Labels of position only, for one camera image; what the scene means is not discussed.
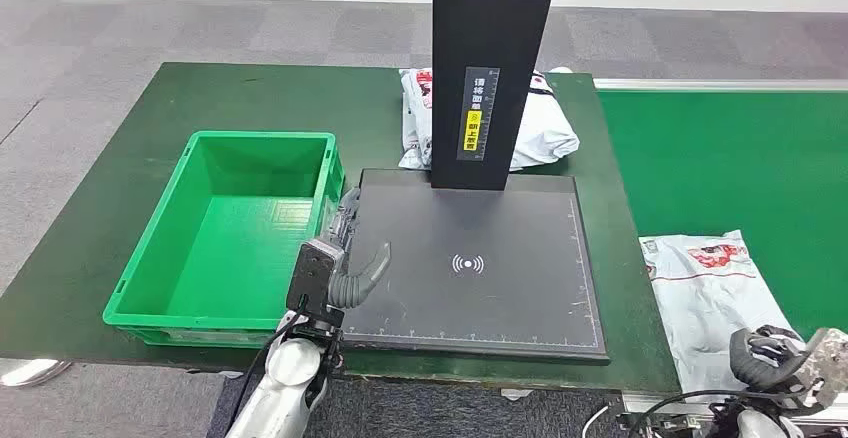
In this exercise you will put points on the green conveyor belt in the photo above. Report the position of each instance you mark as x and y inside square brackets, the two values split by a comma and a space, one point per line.
[729, 157]

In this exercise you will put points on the white poly mailer parcel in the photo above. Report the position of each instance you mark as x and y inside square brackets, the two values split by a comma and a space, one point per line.
[702, 309]
[543, 130]

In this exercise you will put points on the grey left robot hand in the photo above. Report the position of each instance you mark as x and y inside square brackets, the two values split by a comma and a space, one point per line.
[358, 286]

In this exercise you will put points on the black inbound scanner machine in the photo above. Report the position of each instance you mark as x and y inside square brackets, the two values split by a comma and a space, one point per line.
[464, 302]

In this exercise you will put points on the small white table tab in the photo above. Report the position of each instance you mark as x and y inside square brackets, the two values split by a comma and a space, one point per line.
[517, 394]

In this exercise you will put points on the shiny metal floor base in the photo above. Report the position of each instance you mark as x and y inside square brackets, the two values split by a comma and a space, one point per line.
[30, 372]

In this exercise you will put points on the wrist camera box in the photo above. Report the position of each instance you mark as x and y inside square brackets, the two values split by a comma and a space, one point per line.
[311, 282]
[825, 362]

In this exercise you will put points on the green plastic crate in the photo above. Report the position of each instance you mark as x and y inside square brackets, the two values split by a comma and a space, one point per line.
[225, 249]

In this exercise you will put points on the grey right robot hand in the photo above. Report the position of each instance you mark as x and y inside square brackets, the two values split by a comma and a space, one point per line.
[748, 362]

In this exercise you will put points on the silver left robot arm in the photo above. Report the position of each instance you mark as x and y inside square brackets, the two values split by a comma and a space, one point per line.
[285, 388]

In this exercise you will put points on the small white round object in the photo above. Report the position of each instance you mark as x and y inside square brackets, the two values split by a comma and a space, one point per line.
[560, 70]

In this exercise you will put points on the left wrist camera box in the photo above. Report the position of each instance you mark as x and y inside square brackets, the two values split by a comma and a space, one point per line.
[311, 282]

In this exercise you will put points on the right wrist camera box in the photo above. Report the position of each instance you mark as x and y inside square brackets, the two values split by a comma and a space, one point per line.
[825, 362]

